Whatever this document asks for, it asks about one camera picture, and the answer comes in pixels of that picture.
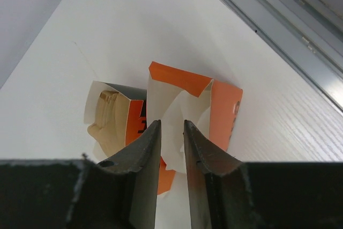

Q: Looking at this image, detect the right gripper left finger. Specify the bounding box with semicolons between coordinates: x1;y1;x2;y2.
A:
1;121;161;228

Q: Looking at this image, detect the orange white filter holder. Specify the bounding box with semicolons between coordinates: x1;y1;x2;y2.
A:
84;62;243;194

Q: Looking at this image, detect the brown paper filter stack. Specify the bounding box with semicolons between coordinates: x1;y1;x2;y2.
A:
87;90;130;157

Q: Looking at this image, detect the aluminium frame rail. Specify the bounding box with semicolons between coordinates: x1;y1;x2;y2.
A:
221;0;342;110

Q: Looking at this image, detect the white paper filter stack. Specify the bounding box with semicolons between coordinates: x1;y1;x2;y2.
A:
147;78;213;173

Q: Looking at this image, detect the white paper coffee filter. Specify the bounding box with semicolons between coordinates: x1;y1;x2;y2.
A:
161;91;191;174

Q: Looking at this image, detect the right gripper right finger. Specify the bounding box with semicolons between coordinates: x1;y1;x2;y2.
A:
184;121;342;228

